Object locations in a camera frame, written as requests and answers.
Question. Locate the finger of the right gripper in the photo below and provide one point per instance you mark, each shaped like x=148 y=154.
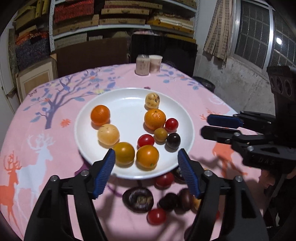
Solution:
x=245 y=119
x=258 y=151

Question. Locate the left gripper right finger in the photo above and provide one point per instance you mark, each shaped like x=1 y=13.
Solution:
x=242 y=219

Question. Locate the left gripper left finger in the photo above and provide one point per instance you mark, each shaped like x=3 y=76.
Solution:
x=50 y=219

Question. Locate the red cherry tomato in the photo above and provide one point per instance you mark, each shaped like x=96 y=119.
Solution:
x=156 y=216
x=171 y=125
x=144 y=140
x=164 y=181
x=217 y=215

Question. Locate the small yellow fruit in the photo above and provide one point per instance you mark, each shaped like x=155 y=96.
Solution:
x=160 y=134

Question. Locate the large orange mandarin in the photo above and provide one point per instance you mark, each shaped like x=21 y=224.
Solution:
x=154 y=119

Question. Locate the small speckled yellow melon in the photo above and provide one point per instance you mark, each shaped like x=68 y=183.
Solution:
x=152 y=100

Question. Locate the orange yellow tomato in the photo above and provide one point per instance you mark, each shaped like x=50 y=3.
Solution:
x=147 y=157

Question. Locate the yellow orange fruit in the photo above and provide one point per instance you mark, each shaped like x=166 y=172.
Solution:
x=124 y=153

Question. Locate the pale yellow round fruit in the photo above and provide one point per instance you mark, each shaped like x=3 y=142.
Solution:
x=108 y=134

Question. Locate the person right hand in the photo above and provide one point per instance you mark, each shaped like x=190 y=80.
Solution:
x=266 y=179

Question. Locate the window with grille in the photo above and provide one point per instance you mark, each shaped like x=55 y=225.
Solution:
x=261 y=37

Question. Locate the hanging striped cloth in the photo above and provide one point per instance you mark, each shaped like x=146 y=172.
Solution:
x=218 y=40

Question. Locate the pink deer tablecloth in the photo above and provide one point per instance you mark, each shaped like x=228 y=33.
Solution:
x=40 y=143

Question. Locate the white oval plate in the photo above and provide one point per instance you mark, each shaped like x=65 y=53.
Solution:
x=127 y=112

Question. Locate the paper cup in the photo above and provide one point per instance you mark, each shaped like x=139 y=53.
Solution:
x=155 y=63

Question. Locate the white metal shelf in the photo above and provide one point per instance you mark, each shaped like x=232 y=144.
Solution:
x=99 y=25

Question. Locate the cardboard box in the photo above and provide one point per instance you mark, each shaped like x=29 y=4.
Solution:
x=35 y=75

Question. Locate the brown cardboard panel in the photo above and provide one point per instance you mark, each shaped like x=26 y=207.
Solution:
x=91 y=54

